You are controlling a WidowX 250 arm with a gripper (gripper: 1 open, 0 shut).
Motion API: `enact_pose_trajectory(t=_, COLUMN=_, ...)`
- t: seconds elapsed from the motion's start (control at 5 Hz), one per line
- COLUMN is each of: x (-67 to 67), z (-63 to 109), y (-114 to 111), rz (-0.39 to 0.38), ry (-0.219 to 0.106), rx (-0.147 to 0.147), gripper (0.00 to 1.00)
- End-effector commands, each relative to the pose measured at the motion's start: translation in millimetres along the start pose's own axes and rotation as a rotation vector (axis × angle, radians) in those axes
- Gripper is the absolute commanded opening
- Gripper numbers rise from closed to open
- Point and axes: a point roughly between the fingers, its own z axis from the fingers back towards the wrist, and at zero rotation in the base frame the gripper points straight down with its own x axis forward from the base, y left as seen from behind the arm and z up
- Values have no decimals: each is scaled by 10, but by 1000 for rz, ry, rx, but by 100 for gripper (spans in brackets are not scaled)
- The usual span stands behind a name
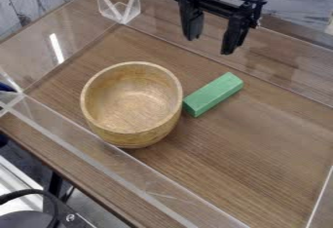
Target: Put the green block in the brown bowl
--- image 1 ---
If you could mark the clear acrylic tray wall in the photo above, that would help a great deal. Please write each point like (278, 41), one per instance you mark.
(141, 196)

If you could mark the clear acrylic corner bracket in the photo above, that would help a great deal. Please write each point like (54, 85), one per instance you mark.
(119, 12)

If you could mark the green rectangular block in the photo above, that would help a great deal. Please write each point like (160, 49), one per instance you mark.
(211, 94)

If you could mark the black table leg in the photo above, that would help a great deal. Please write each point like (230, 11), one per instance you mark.
(54, 184)

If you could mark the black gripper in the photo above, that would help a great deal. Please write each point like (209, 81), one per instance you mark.
(230, 9)

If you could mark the brown wooden bowl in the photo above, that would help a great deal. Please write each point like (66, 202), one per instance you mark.
(131, 103)

